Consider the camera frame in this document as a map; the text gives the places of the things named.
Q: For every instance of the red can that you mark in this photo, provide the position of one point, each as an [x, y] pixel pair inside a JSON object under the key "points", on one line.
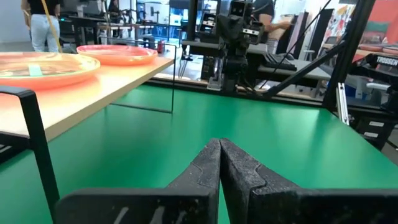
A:
{"points": [[160, 46]]}

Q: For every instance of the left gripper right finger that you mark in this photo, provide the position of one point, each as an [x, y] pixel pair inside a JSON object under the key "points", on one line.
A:
{"points": [[264, 202]]}

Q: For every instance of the black keyboard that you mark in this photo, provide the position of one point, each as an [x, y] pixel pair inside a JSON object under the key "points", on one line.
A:
{"points": [[280, 62]]}

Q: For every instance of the green table mat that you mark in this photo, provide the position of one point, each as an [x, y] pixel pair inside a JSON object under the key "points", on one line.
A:
{"points": [[217, 118]]}

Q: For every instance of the silver aluminium bar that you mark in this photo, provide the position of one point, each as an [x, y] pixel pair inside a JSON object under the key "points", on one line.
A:
{"points": [[342, 102]]}

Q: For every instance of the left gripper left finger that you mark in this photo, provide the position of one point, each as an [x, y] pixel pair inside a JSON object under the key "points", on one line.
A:
{"points": [[186, 202]]}

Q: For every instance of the black Trossen labelled device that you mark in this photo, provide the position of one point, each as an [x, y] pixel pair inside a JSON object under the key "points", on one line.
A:
{"points": [[385, 60]]}

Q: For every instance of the large pink transparent plate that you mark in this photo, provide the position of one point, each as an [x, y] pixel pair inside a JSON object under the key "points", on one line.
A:
{"points": [[118, 56]]}

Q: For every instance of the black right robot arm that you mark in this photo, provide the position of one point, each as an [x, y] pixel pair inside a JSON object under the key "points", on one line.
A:
{"points": [[233, 68]]}

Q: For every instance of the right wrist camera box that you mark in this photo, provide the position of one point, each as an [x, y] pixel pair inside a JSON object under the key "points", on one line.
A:
{"points": [[237, 7]]}

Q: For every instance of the green transparent plate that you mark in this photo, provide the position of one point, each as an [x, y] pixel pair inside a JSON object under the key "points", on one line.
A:
{"points": [[62, 69]]}

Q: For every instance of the colourful poster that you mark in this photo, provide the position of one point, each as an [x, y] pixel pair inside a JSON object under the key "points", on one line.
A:
{"points": [[339, 21]]}

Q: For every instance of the black table frame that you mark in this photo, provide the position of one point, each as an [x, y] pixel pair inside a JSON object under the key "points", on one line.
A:
{"points": [[348, 62]]}

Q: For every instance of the wooden shelf with black frame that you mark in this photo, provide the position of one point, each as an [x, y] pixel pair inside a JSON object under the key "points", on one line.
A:
{"points": [[93, 84]]}

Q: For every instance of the person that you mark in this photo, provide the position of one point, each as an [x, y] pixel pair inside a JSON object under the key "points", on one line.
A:
{"points": [[43, 28], [113, 9], [270, 21]]}

